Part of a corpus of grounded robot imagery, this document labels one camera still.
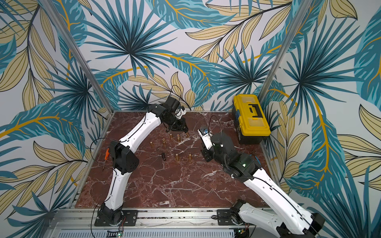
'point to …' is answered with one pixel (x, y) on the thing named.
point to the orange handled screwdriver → (106, 156)
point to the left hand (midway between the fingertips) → (186, 130)
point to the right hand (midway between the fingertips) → (205, 141)
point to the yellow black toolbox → (251, 119)
